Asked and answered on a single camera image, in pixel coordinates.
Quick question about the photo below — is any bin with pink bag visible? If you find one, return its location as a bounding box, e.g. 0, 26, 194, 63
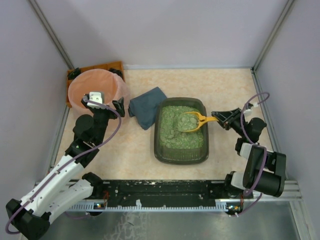
68, 69, 130, 118

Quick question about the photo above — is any yellow litter scoop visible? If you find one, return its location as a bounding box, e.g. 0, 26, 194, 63
177, 111, 219, 133

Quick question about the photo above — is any green litter clump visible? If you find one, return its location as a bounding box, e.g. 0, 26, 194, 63
177, 116, 199, 132

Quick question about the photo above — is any dark green litter box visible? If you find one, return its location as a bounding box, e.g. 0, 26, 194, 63
154, 97, 209, 165

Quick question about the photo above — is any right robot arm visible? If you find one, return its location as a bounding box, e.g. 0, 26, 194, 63
211, 108, 287, 197

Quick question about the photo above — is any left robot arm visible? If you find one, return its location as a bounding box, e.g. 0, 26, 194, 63
5, 92, 125, 240

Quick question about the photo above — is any grey-blue cloth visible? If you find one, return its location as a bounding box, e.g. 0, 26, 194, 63
128, 87, 167, 130

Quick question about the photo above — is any orange wooden tray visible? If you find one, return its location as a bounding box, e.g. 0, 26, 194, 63
66, 61, 126, 108

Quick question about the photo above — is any black object in tray corner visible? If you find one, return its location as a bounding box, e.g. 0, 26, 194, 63
67, 67, 81, 80

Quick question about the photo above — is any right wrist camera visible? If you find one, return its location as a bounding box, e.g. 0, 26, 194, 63
243, 102, 259, 117

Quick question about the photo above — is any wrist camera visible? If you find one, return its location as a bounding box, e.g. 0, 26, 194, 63
243, 102, 259, 117
81, 91, 104, 109

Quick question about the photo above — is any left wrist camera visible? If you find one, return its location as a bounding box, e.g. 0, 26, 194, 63
81, 91, 104, 109

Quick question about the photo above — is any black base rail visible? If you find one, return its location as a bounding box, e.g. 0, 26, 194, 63
32, 178, 301, 216

